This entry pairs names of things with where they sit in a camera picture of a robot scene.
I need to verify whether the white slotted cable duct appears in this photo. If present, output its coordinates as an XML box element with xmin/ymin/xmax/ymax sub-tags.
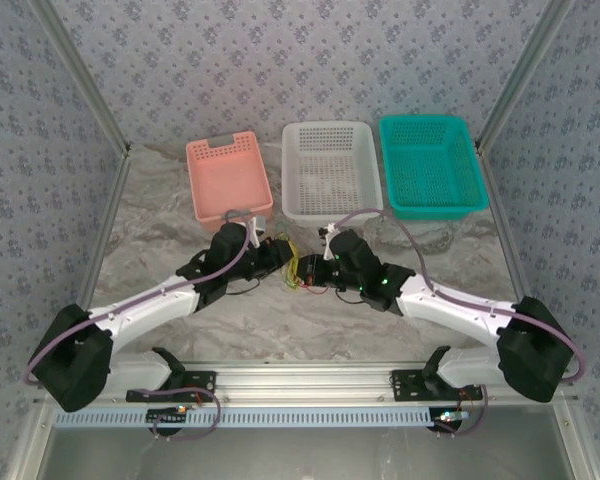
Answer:
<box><xmin>53</xmin><ymin>407</ymin><xmax>434</xmax><ymax>429</ymax></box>

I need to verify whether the thin black left gripper wire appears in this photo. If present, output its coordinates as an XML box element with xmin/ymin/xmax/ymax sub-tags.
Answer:
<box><xmin>227</xmin><ymin>277</ymin><xmax>264</xmax><ymax>299</ymax></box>

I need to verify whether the small black circuit board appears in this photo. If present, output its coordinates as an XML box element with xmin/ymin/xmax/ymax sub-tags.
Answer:
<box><xmin>146</xmin><ymin>405</ymin><xmax>190</xmax><ymax>429</ymax></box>
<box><xmin>432</xmin><ymin>408</ymin><xmax>474</xmax><ymax>432</ymax></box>

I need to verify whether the aluminium side rail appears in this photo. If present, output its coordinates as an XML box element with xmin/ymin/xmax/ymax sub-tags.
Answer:
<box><xmin>478</xmin><ymin>144</ymin><xmax>526</xmax><ymax>304</ymax></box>
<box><xmin>77</xmin><ymin>147</ymin><xmax>133</xmax><ymax>311</ymax></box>

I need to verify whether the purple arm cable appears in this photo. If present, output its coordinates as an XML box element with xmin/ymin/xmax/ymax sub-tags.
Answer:
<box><xmin>25</xmin><ymin>219</ymin><xmax>222</xmax><ymax>442</ymax></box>
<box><xmin>329</xmin><ymin>208</ymin><xmax>589</xmax><ymax>440</ymax></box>

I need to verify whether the wide aluminium mounting rail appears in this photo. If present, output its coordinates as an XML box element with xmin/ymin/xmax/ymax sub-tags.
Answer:
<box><xmin>34</xmin><ymin>359</ymin><xmax>579</xmax><ymax>407</ymax></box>

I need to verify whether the white plastic basket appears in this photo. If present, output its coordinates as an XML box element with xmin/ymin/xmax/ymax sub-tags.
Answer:
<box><xmin>281</xmin><ymin>121</ymin><xmax>384</xmax><ymax>230</ymax></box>

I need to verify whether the pink plastic basket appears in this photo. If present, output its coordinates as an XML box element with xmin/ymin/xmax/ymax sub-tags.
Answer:
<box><xmin>185</xmin><ymin>130</ymin><xmax>274</xmax><ymax>236</ymax></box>

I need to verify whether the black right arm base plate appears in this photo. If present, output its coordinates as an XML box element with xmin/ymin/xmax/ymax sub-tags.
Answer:
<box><xmin>390</xmin><ymin>368</ymin><xmax>481</xmax><ymax>404</ymax></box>

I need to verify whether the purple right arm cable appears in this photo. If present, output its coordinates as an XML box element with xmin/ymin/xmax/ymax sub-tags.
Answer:
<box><xmin>329</xmin><ymin>208</ymin><xmax>589</xmax><ymax>440</ymax></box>

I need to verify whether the aluminium frame post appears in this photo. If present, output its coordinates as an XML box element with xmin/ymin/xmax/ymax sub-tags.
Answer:
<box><xmin>473</xmin><ymin>0</ymin><xmax>577</xmax><ymax>151</ymax></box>
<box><xmin>28</xmin><ymin>0</ymin><xmax>133</xmax><ymax>159</ymax></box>

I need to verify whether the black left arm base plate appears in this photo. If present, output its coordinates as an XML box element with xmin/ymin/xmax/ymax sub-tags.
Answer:
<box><xmin>125</xmin><ymin>368</ymin><xmax>217</xmax><ymax>404</ymax></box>

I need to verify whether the teal plastic basket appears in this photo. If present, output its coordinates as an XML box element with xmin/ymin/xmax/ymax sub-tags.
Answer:
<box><xmin>378</xmin><ymin>114</ymin><xmax>490</xmax><ymax>224</ymax></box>

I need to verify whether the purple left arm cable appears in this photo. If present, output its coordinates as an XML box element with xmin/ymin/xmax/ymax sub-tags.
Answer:
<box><xmin>25</xmin><ymin>219</ymin><xmax>222</xmax><ymax>442</ymax></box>

